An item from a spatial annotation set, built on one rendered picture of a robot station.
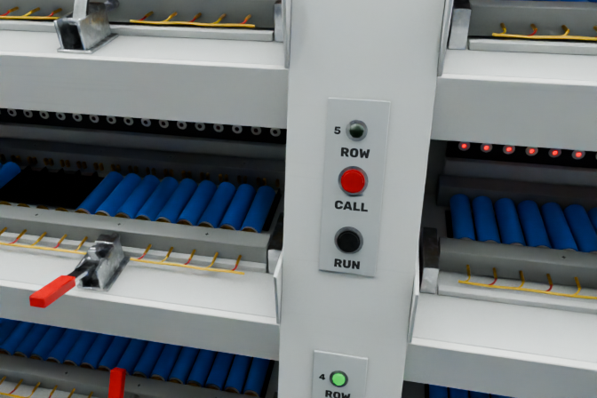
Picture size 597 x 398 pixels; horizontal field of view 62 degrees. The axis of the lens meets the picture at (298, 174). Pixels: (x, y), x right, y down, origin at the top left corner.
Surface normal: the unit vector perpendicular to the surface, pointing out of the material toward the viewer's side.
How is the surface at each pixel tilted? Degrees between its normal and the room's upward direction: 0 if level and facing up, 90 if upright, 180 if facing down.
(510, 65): 19
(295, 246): 90
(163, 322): 109
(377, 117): 90
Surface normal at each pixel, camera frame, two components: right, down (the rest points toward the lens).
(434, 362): -0.19, 0.55
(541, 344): -0.02, -0.83
